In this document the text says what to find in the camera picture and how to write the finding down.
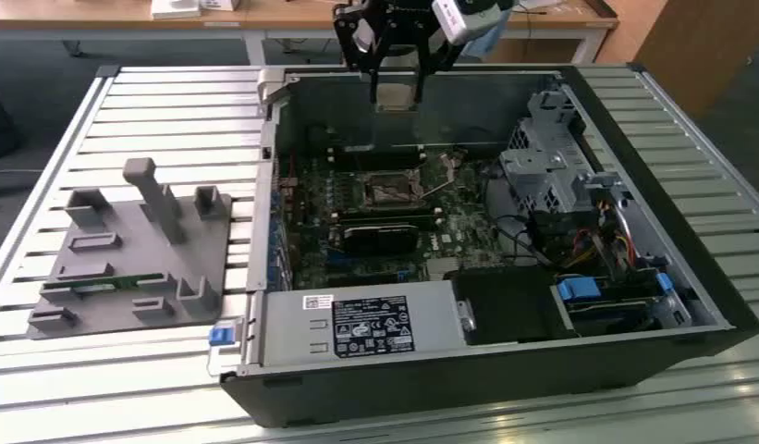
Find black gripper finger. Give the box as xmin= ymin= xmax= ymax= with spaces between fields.
xmin=414 ymin=26 xmax=465 ymax=104
xmin=333 ymin=3 xmax=384 ymax=105

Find silver topped CPU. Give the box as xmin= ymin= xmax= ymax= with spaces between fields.
xmin=374 ymin=85 xmax=418 ymax=113

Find metal socket cover frame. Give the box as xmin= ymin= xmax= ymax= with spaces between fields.
xmin=438 ymin=152 xmax=466 ymax=189

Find thin metal locking lever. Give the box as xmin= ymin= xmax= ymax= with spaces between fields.
xmin=421 ymin=179 xmax=465 ymax=203

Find black RAM slot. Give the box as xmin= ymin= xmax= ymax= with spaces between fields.
xmin=329 ymin=143 xmax=430 ymax=161
xmin=329 ymin=154 xmax=430 ymax=171
xmin=337 ymin=215 xmax=446 ymax=229
xmin=337 ymin=206 xmax=446 ymax=219

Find pale blue soft object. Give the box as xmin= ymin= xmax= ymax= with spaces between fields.
xmin=464 ymin=20 xmax=512 ymax=59

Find wooden desk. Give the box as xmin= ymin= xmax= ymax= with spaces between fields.
xmin=0 ymin=0 xmax=621 ymax=66

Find grey metal drive cage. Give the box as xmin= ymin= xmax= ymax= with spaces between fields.
xmin=500 ymin=90 xmax=621 ymax=214

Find green motherboard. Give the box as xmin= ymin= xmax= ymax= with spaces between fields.
xmin=273 ymin=150 xmax=510 ymax=293

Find wooden cabinet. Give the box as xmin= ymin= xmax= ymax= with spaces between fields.
xmin=629 ymin=0 xmax=759 ymax=119

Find black plastic shroud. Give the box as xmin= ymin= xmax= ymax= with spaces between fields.
xmin=453 ymin=267 xmax=578 ymax=346

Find blue disk carrier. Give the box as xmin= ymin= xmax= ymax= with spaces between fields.
xmin=554 ymin=275 xmax=602 ymax=304

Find grey power supply with label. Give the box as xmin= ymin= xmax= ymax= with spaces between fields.
xmin=258 ymin=289 xmax=458 ymax=366

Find grey parts rack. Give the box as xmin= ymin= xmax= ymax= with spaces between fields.
xmin=25 ymin=156 xmax=237 ymax=341

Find blue case latch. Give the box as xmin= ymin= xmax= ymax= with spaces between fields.
xmin=209 ymin=326 xmax=242 ymax=348

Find green RAM stick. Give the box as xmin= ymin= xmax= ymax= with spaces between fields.
xmin=70 ymin=272 xmax=165 ymax=295

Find grey metal disk bay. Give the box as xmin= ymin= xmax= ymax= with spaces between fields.
xmin=552 ymin=267 xmax=696 ymax=335

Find black PC case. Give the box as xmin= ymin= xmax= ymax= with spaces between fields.
xmin=218 ymin=63 xmax=759 ymax=429

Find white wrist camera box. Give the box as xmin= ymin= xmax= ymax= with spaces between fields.
xmin=432 ymin=0 xmax=510 ymax=46

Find CPU socket with metal frame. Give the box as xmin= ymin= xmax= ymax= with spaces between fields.
xmin=364 ymin=171 xmax=421 ymax=208

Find yellow and red wire bundle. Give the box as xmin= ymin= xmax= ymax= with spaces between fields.
xmin=568 ymin=216 xmax=640 ymax=272

